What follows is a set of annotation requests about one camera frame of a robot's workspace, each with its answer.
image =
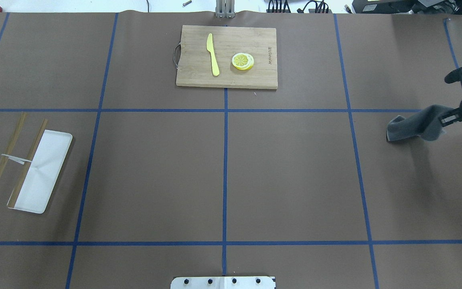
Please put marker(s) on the dark grey cloth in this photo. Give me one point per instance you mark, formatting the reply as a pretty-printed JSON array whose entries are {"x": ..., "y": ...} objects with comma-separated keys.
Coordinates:
[{"x": 424, "y": 124}]

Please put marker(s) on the yellow lemon slice toy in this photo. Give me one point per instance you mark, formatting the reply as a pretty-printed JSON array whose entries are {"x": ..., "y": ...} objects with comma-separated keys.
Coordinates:
[{"x": 242, "y": 61}]

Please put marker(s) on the wooden cutting board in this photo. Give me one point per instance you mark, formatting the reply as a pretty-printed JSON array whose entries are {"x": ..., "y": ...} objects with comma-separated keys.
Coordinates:
[{"x": 194, "y": 65}]

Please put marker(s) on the yellow plastic knife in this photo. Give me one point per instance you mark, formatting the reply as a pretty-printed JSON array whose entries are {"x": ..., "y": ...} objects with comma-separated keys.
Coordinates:
[{"x": 210, "y": 48}]

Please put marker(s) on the white rectangular tray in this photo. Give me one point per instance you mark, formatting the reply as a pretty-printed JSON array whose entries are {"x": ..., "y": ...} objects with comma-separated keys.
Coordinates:
[{"x": 43, "y": 173}]

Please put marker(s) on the wooden chopstick outer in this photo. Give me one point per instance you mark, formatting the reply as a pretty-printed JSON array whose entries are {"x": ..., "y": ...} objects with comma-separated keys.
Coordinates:
[{"x": 12, "y": 142}]

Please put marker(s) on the aluminium frame post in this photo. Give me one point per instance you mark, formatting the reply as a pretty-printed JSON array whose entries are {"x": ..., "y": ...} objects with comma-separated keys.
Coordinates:
[{"x": 225, "y": 9}]

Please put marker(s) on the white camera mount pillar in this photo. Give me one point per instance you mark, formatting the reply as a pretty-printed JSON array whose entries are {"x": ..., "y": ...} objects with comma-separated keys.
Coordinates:
[{"x": 224, "y": 282}]

